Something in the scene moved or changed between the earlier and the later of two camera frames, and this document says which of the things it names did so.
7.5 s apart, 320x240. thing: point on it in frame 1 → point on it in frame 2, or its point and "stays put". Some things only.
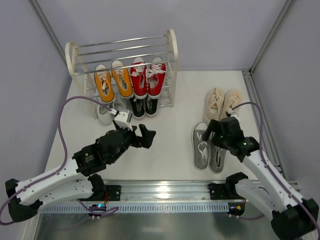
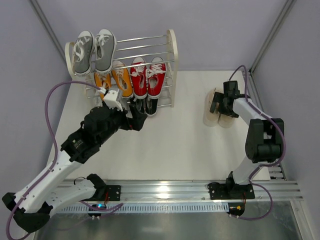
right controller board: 236,208 stays put
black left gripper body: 136,139 → 127,119
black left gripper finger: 146,140 → 138,117
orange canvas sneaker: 103,83 stays put
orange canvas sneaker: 122,79 stays put
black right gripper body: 215,128 → 223,104
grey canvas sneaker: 200,147 → 83,52
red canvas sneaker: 138,78 stays put
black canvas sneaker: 138,107 stays put
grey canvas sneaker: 217,160 → 105,44
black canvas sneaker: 151,106 stays put
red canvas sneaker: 156,75 stays put
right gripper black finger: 211,127 → 218,97
